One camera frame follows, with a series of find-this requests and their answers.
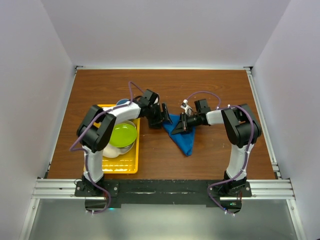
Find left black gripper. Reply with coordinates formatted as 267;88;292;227
146;102;172;129

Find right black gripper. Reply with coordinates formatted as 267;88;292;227
172;112;201;136

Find blue cloth napkin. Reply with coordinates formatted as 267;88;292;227
162;114;196;157

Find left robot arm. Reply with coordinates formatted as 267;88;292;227
70;89;172;200

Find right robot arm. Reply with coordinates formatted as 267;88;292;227
170;99;262;197

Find blue plastic cup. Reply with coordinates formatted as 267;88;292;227
116;98;130;106

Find green plastic plate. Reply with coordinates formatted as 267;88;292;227
109;122;138;148

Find grey metal bowl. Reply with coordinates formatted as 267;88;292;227
117;120;138;155

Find yellow plastic tray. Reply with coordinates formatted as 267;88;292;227
82;102;141;179

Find beige flower-shaped plate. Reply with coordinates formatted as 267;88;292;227
102;144;133;159

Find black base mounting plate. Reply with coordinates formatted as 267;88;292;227
74;178;252;214

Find aluminium frame rail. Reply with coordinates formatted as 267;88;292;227
18;65;308;240

